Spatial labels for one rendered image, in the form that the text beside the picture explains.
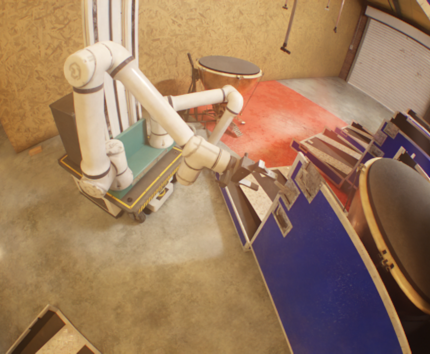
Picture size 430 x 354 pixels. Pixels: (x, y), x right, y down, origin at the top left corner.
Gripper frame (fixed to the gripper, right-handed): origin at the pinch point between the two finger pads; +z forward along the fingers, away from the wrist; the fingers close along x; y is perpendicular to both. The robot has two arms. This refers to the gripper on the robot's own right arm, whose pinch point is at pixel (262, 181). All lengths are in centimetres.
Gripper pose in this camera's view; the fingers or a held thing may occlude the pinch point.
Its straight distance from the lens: 85.8
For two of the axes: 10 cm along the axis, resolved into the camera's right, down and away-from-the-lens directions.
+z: 8.9, 4.1, 2.2
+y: 2.7, -8.4, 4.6
